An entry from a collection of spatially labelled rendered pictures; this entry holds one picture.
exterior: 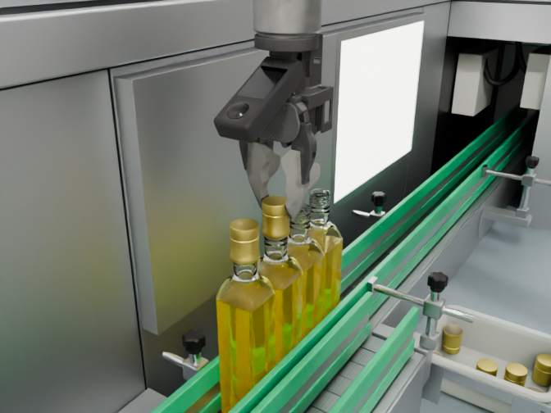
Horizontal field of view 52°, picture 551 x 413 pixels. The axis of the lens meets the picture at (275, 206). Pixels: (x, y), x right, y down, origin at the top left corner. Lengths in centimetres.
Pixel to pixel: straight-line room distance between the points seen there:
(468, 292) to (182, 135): 84
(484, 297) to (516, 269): 17
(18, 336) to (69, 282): 8
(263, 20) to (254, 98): 8
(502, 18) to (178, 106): 109
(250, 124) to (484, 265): 100
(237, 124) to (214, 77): 19
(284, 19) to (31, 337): 44
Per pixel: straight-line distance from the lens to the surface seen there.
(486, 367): 105
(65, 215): 67
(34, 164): 63
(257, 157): 68
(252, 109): 59
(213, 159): 78
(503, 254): 155
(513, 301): 136
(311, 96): 65
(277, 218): 68
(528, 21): 162
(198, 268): 81
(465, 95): 181
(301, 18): 62
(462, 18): 166
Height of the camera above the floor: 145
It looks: 24 degrees down
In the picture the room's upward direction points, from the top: straight up
